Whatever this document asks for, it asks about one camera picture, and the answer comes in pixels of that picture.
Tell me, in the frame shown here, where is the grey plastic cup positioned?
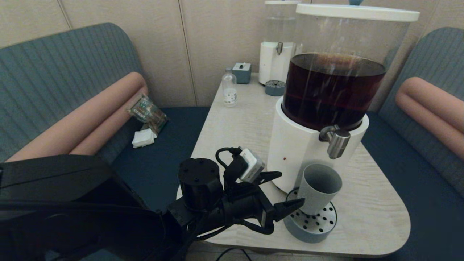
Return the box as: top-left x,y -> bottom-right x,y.
297,163 -> 343,216

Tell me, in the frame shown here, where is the large blue-grey drip tray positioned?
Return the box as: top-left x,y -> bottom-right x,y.
283,188 -> 338,244

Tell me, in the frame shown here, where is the large dispenser with dark tea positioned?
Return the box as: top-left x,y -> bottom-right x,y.
266,0 -> 421,196

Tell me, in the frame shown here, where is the small blue-grey drip tray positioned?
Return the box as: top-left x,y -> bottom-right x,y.
265,80 -> 287,97

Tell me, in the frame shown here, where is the small clear plastic bottle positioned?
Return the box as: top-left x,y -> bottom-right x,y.
222,68 -> 238,108

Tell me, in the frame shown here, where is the blue-grey tissue box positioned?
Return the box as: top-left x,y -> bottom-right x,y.
232,62 -> 252,84

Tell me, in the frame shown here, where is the small clear water dispenser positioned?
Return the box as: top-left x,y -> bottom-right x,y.
259,0 -> 302,87

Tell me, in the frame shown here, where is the white folded napkin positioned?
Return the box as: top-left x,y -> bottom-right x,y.
132,128 -> 158,149

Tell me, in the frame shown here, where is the teal upholstered bench seat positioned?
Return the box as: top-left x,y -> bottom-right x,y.
0,22 -> 211,261
357,27 -> 464,261

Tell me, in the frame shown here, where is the clear snack bag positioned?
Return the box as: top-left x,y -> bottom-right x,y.
127,94 -> 169,136

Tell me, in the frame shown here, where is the pink cylindrical bolster cushion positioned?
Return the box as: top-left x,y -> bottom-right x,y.
5,71 -> 149,163
395,76 -> 464,162

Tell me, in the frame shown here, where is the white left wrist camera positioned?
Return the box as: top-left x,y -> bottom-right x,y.
237,148 -> 266,184

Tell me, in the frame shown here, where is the black floor cable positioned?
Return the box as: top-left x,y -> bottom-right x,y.
216,248 -> 252,261

